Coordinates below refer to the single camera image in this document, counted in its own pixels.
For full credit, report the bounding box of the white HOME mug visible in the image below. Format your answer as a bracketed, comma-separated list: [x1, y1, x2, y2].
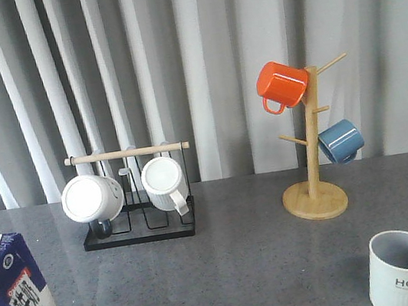
[369, 230, 408, 306]

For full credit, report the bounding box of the white ribbed mug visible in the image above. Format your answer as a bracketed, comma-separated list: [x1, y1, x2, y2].
[141, 156, 189, 216]

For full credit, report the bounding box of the orange mug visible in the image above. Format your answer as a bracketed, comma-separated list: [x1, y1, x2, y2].
[256, 61, 309, 115]

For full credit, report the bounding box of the white smiley mug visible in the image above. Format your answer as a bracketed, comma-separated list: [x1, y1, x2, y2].
[61, 175, 124, 239]

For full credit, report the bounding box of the wooden mug tree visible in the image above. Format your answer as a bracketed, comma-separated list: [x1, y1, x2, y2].
[280, 52, 348, 220]

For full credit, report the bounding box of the blue mug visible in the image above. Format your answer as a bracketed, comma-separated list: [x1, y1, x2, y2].
[318, 119, 365, 164]

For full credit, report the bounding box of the grey pleated curtain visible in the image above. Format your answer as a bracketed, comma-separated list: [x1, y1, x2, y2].
[0, 0, 408, 210]

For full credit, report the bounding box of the black wire mug rack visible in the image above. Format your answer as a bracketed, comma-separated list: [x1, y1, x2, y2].
[64, 141, 196, 252]

